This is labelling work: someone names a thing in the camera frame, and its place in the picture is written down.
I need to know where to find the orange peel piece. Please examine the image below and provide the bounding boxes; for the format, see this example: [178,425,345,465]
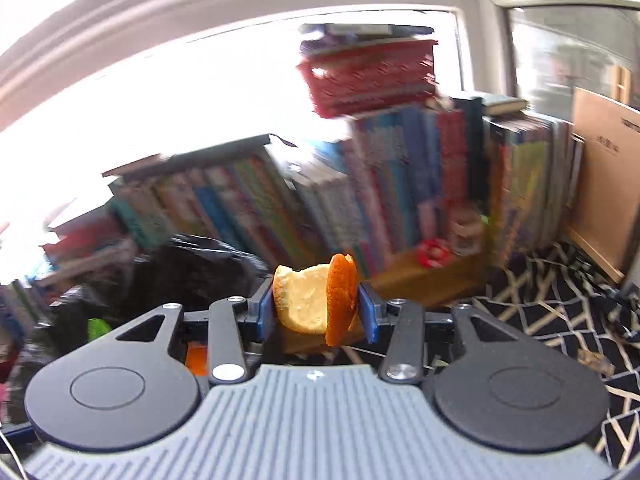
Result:
[271,254,359,347]

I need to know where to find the row of green red books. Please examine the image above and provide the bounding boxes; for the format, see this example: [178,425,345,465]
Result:
[108,146,328,269]

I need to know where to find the row of blue books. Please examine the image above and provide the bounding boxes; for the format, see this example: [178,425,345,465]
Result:
[284,98,487,276]

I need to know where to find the left stacked books pile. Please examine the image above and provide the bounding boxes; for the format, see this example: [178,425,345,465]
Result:
[1,198,137,344]

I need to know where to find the colourful picture books stack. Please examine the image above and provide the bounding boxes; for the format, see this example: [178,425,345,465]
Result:
[483,100,579,268]

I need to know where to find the black trash bag bin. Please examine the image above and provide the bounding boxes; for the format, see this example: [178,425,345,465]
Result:
[1,234,269,425]

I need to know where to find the orange potato sticks bag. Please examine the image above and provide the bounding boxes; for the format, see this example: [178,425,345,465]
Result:
[184,341,207,377]

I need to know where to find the red candy wrapper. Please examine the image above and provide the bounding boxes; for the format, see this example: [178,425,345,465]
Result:
[416,238,451,269]

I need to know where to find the wooden book rack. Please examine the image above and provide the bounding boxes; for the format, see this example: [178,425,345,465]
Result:
[368,252,487,309]

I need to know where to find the small white jar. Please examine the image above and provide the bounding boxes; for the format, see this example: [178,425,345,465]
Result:
[450,207,484,257]

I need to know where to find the green wet wipes pack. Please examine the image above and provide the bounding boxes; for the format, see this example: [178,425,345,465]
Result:
[87,318,112,342]

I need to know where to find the dark flat book on top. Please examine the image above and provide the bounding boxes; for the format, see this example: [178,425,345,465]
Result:
[102,133,296,180]

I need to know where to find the black white patterned cloth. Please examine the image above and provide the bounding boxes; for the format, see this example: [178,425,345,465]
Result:
[290,242,640,470]

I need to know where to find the brown crumb scrap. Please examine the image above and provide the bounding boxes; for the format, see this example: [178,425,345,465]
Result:
[577,349,615,377]

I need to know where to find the red plastic basket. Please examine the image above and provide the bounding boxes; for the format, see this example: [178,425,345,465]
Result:
[297,39,438,118]

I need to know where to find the brown cardboard folder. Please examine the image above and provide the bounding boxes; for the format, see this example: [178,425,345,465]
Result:
[566,88,639,283]

